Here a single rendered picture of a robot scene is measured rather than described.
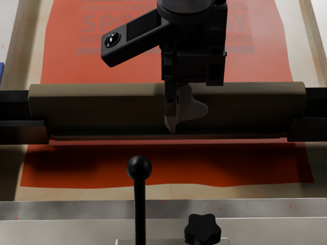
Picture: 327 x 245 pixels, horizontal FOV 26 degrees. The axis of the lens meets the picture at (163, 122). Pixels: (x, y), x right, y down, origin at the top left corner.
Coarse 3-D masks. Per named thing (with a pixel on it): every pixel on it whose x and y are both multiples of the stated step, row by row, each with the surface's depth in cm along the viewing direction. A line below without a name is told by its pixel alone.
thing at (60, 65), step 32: (64, 0) 129; (64, 32) 123; (64, 64) 117; (96, 64) 117; (128, 64) 117; (160, 64) 117; (32, 160) 102; (64, 160) 102; (96, 160) 102; (128, 160) 102; (160, 160) 102
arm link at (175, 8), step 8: (160, 0) 84; (168, 0) 83; (176, 0) 83; (184, 0) 82; (192, 0) 82; (200, 0) 83; (208, 0) 84; (168, 8) 84; (176, 8) 83; (184, 8) 83; (192, 8) 83; (200, 8) 84
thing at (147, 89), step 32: (32, 96) 96; (64, 96) 96; (96, 96) 96; (128, 96) 96; (160, 96) 97; (224, 96) 97; (256, 96) 97; (288, 96) 97; (64, 128) 101; (96, 128) 101; (128, 128) 101; (160, 128) 101; (288, 128) 101
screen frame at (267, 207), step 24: (0, 0) 123; (24, 0) 129; (312, 0) 123; (0, 24) 119; (312, 24) 122; (0, 48) 114; (0, 216) 91; (24, 216) 91; (48, 216) 91; (72, 216) 91; (96, 216) 91; (120, 216) 91; (168, 216) 91; (216, 216) 91; (240, 216) 91; (264, 216) 91; (288, 216) 91; (312, 216) 91
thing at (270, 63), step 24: (264, 0) 129; (264, 24) 124; (264, 48) 120; (240, 72) 115; (264, 72) 115; (288, 72) 115; (168, 144) 104; (192, 144) 104; (216, 144) 104; (240, 144) 104; (264, 144) 104; (288, 144) 104; (168, 168) 101; (192, 168) 101; (216, 168) 101; (240, 168) 101; (264, 168) 101; (288, 168) 101
